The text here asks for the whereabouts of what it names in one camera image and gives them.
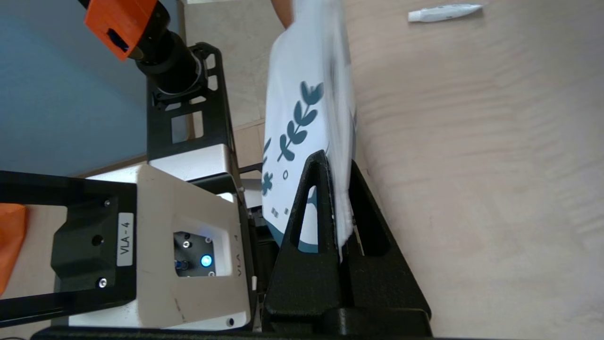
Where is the white floral zipper pouch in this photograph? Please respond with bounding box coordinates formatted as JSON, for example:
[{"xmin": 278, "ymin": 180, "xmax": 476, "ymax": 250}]
[{"xmin": 261, "ymin": 0, "xmax": 358, "ymax": 263}]

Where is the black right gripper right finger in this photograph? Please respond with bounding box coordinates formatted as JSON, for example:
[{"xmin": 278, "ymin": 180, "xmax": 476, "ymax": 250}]
[{"xmin": 341, "ymin": 161, "xmax": 432, "ymax": 325}]

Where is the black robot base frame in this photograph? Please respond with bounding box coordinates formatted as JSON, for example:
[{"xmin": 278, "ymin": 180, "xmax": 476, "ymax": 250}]
[{"xmin": 146, "ymin": 42, "xmax": 236, "ymax": 161}]

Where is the small white toothpaste tube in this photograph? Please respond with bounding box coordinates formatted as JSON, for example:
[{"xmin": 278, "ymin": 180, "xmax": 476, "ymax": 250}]
[{"xmin": 408, "ymin": 4, "xmax": 483, "ymax": 23}]

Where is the orange plastic cover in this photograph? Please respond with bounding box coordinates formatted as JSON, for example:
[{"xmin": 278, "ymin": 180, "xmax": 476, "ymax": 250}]
[
  {"xmin": 84, "ymin": 0, "xmax": 170, "ymax": 61},
  {"xmin": 0, "ymin": 203, "xmax": 29, "ymax": 296}
]

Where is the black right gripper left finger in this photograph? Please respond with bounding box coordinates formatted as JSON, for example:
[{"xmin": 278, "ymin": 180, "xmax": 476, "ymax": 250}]
[{"xmin": 263, "ymin": 150, "xmax": 352, "ymax": 330}]

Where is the black cylindrical torso joint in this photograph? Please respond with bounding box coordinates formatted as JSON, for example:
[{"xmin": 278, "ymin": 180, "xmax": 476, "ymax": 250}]
[{"xmin": 136, "ymin": 31, "xmax": 204, "ymax": 95}]

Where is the white and black robot torso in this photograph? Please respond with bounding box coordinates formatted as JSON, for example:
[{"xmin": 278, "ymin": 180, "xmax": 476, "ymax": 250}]
[{"xmin": 0, "ymin": 144, "xmax": 258, "ymax": 331}]

